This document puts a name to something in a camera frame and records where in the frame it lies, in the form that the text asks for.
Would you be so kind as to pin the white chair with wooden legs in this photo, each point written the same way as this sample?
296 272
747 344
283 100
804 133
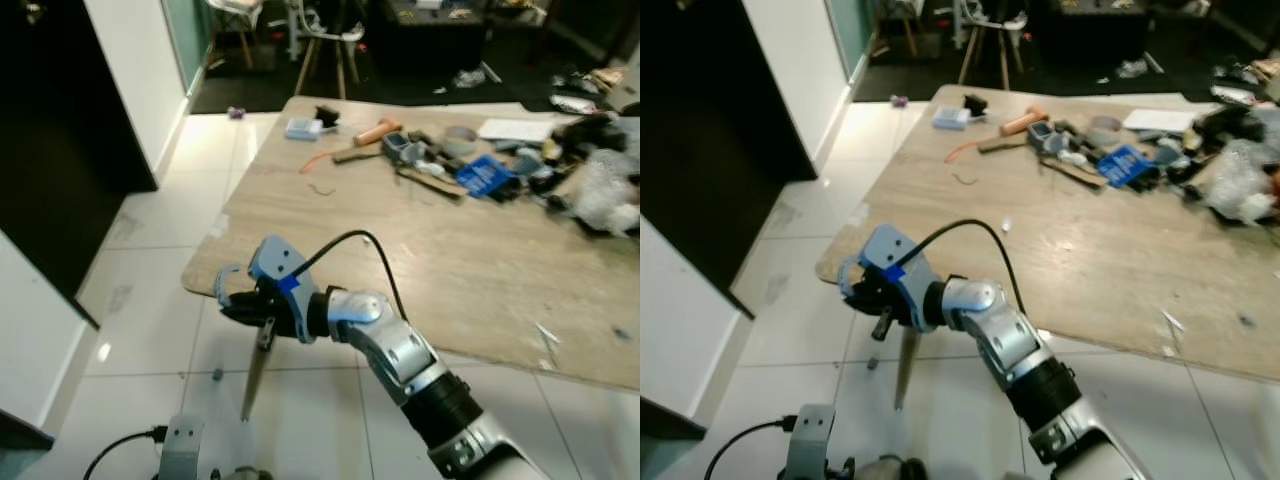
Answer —
330 35
990 25

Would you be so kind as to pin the small black object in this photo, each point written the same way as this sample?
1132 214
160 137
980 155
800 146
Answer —
975 104
326 115

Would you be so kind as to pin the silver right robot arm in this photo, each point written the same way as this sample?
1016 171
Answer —
400 350
1010 335

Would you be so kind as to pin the wooden leg chair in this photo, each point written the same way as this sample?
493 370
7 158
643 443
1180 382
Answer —
905 12
235 15

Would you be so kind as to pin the short brown wooden piece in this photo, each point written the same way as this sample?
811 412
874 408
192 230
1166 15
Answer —
1000 144
357 154

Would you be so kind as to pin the long brown wooden stick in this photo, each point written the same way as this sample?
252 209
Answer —
430 184
1070 171

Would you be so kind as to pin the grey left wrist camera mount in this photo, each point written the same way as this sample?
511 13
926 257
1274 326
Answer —
810 440
182 445

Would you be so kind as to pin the white shoe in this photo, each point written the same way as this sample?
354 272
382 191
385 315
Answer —
1132 68
468 77

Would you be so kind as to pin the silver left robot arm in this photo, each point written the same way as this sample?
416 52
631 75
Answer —
247 474

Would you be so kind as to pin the blue-grey box device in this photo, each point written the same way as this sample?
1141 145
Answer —
403 150
1045 137

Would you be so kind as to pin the black tool pile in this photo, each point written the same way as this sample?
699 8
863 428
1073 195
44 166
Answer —
590 135
1225 125

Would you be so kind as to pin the white paper sheet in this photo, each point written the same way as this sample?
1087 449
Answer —
1160 120
515 130

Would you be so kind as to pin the white low cabinet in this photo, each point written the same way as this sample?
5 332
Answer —
685 320
35 330

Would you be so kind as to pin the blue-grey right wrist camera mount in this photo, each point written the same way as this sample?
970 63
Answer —
895 255
275 262

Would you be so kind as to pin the grey tape roll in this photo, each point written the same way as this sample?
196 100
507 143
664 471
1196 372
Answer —
460 138
1104 128

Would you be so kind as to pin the tapered wooden table leg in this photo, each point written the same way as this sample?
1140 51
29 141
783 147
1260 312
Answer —
905 368
255 378

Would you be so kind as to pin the white and blue small box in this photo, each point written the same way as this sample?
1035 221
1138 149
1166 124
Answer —
951 118
303 128

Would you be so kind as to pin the blue printed package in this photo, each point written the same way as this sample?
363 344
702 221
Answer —
1125 165
485 177

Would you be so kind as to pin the black cabinet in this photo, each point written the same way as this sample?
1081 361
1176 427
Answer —
430 40
1090 32

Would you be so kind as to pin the small white paper scrap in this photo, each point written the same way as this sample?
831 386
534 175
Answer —
546 334

